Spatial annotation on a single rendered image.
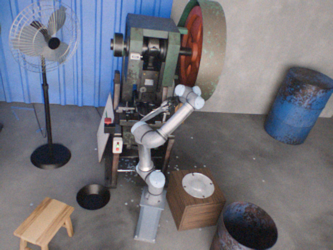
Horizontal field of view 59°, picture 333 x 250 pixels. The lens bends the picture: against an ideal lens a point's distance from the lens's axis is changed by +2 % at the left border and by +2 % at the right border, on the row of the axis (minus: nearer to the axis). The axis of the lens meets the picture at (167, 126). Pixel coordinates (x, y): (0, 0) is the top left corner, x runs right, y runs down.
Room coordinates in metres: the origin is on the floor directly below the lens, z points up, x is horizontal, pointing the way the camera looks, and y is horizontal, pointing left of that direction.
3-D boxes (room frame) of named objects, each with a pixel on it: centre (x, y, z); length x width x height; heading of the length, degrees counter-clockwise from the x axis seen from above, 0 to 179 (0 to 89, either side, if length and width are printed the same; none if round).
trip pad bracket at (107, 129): (1.99, 0.49, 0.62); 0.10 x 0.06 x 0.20; 106
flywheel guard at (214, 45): (2.49, -0.04, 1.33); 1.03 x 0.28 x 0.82; 16
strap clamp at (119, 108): (2.25, 0.41, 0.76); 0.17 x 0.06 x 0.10; 106
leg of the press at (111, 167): (2.36, 0.55, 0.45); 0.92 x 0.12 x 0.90; 16
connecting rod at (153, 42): (2.30, 0.25, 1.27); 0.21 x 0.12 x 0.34; 16
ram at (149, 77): (2.26, 0.24, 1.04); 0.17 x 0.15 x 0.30; 16
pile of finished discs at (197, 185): (1.85, -0.37, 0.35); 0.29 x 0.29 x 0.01
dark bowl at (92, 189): (1.73, 0.53, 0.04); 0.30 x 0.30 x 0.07
